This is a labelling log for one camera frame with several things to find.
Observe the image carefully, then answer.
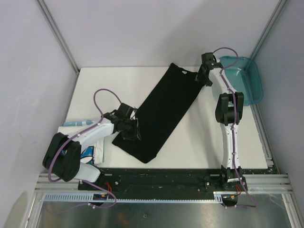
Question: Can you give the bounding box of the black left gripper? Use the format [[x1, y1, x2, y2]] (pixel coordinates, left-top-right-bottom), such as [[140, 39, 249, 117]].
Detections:
[[121, 117, 141, 141]]

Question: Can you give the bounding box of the black t-shirt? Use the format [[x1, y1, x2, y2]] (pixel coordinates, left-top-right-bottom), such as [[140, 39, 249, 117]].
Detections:
[[112, 63, 204, 163]]

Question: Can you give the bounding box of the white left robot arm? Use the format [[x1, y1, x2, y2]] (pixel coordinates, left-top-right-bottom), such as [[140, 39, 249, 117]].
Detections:
[[42, 103, 141, 190]]

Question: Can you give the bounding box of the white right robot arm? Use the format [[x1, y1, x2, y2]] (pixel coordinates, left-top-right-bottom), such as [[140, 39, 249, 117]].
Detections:
[[196, 52, 244, 190]]

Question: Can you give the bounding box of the teal plastic bin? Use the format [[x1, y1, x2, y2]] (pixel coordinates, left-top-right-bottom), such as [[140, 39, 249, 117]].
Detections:
[[220, 56, 264, 106]]

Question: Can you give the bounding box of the white folded daisy t-shirt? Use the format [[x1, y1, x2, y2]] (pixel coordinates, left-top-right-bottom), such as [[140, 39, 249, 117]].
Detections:
[[58, 120, 104, 165]]

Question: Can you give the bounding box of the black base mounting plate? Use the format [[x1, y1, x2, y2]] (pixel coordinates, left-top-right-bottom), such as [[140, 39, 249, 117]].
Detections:
[[78, 167, 249, 207]]

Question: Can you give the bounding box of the right aluminium frame post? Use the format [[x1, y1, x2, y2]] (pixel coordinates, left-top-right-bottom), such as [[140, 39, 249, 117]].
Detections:
[[249, 0, 289, 60]]

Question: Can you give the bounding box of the aluminium frame post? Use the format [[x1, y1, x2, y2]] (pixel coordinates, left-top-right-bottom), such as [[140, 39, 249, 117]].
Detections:
[[35, 0, 80, 75], [249, 0, 289, 60]]

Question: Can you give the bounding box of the grey slotted cable duct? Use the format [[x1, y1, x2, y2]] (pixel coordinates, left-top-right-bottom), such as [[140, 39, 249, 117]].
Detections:
[[42, 192, 225, 204]]

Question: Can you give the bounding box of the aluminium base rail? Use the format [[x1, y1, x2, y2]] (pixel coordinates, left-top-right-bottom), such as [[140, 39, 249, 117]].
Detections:
[[34, 173, 293, 193]]

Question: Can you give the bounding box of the left aluminium frame post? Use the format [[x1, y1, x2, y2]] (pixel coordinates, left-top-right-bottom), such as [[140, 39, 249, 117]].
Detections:
[[35, 0, 80, 75]]

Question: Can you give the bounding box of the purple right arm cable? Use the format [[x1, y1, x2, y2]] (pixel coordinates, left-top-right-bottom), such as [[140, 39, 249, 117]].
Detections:
[[212, 47, 257, 209]]

